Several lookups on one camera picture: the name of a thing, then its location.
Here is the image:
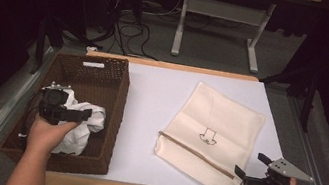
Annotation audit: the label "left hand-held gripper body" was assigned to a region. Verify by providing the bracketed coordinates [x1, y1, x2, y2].
[35, 79, 73, 128]

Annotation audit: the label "white cloth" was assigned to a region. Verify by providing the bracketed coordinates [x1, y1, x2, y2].
[32, 83, 111, 162]

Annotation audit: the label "brown wicker basket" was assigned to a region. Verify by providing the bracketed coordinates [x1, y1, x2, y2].
[0, 41, 134, 183]

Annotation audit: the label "cream mesh laundry bag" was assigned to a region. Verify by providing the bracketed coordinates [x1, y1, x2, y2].
[148, 75, 271, 185]

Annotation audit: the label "person's left hand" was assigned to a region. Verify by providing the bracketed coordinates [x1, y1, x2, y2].
[24, 111, 82, 161]

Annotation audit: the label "black metal stand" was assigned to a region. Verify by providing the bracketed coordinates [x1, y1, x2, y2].
[28, 12, 108, 86]
[252, 56, 324, 134]

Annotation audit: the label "small white object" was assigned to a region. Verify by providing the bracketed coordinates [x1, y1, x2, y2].
[85, 45, 99, 55]

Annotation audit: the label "white table mat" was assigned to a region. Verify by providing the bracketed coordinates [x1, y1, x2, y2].
[108, 59, 297, 185]

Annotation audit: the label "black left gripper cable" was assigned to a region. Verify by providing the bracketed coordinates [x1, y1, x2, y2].
[18, 87, 46, 140]

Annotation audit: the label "black floor cables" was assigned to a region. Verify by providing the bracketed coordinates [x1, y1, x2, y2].
[91, 5, 167, 63]

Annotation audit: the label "white floor cable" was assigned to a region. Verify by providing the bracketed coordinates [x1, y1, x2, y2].
[121, 0, 186, 22]

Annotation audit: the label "white metal desk frame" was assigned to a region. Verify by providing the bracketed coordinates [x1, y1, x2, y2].
[169, 0, 324, 83]

